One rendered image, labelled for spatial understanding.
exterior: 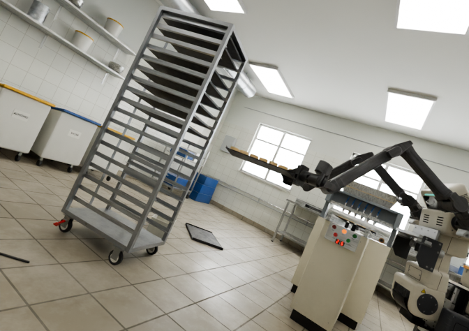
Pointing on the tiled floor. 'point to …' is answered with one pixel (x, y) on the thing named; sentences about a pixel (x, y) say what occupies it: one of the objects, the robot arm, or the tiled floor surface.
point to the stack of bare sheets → (203, 236)
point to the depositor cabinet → (353, 299)
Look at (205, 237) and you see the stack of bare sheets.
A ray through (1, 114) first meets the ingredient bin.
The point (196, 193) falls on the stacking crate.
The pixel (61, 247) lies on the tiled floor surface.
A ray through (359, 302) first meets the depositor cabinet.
